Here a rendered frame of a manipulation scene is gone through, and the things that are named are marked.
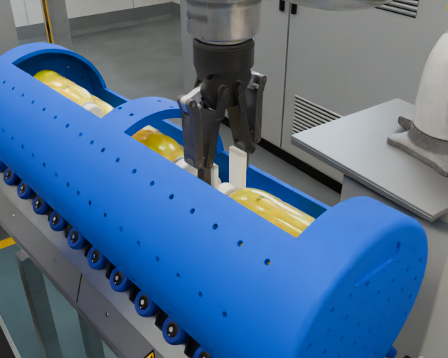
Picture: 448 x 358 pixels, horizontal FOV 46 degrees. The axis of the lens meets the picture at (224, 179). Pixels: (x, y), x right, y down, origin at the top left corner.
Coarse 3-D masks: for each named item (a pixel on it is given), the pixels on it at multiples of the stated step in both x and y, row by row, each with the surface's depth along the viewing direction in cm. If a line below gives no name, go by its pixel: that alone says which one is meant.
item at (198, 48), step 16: (208, 48) 60; (224, 48) 60; (240, 48) 61; (208, 64) 61; (224, 64) 61; (240, 64) 62; (208, 80) 63; (224, 80) 65; (240, 80) 66; (208, 96) 64
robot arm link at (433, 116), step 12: (444, 36) 102; (444, 48) 101; (432, 60) 104; (444, 60) 101; (432, 72) 104; (444, 72) 101; (420, 84) 109; (432, 84) 104; (444, 84) 102; (420, 96) 109; (432, 96) 105; (444, 96) 103; (420, 108) 109; (432, 108) 106; (444, 108) 104; (420, 120) 110; (432, 120) 107; (444, 120) 105; (432, 132) 108; (444, 132) 106
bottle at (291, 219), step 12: (228, 192) 73; (240, 192) 70; (252, 192) 69; (264, 192) 70; (252, 204) 68; (264, 204) 67; (276, 204) 67; (288, 204) 68; (264, 216) 66; (276, 216) 65; (288, 216) 65; (300, 216) 65; (288, 228) 64; (300, 228) 63
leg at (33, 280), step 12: (24, 264) 144; (24, 276) 147; (36, 276) 149; (24, 288) 153; (36, 288) 150; (36, 300) 152; (48, 300) 155; (36, 312) 154; (48, 312) 157; (36, 324) 158; (48, 324) 159; (48, 336) 161; (48, 348) 163
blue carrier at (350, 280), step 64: (0, 64) 105; (64, 64) 117; (0, 128) 98; (64, 128) 85; (128, 128) 78; (64, 192) 83; (128, 192) 72; (192, 192) 66; (128, 256) 72; (192, 256) 62; (256, 256) 57; (320, 256) 54; (384, 256) 59; (192, 320) 64; (256, 320) 55; (320, 320) 53; (384, 320) 66
